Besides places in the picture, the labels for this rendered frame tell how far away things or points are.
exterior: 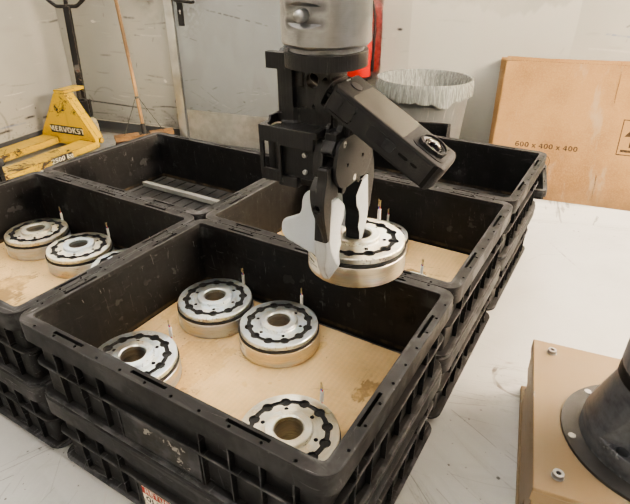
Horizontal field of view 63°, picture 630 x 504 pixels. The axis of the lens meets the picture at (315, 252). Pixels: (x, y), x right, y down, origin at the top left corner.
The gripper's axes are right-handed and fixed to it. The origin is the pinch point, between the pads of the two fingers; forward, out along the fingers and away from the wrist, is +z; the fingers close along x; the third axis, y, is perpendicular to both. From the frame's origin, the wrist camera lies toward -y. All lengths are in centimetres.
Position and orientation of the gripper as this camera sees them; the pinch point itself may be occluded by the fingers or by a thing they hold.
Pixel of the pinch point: (344, 258)
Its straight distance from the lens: 52.6
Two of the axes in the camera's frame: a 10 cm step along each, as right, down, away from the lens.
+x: -5.1, 4.5, -7.3
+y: -8.6, -2.5, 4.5
